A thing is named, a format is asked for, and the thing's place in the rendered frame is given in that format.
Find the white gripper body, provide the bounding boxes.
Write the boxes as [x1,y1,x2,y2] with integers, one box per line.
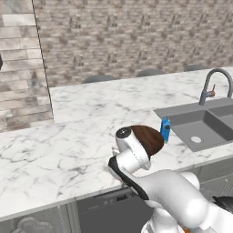
[110,146,121,157]

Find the blue milk carton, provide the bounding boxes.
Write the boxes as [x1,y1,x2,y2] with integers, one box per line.
[159,116,172,144]

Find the grey sink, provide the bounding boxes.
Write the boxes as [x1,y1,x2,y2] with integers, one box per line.
[153,96,233,153]

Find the dark grey dishwasher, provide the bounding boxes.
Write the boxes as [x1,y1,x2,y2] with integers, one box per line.
[75,187,157,233]

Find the dark grey stool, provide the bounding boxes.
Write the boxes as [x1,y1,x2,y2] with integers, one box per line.
[135,68,167,78]
[81,74,118,85]
[183,64,209,73]

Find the grey drawer front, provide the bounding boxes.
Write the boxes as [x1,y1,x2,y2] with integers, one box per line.
[196,157,233,184]

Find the grey tap with red lever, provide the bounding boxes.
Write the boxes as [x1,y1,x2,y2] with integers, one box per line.
[198,67,233,106]

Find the grey plain cupboard door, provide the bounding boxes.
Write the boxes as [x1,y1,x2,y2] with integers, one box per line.
[199,175,233,201]

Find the grey ornate cupboard door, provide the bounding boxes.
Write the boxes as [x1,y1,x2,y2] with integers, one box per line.
[0,205,69,233]

